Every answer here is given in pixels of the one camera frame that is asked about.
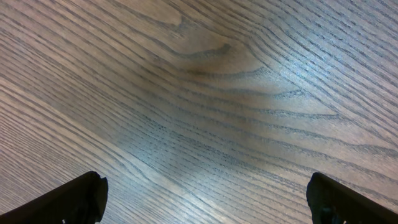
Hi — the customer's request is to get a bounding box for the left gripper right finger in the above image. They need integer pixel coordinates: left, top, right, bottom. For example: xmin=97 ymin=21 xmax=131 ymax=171
xmin=306 ymin=172 xmax=397 ymax=224

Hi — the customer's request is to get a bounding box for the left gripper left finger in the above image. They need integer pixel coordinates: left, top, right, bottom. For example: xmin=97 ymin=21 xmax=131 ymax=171
xmin=1 ymin=171 xmax=108 ymax=224

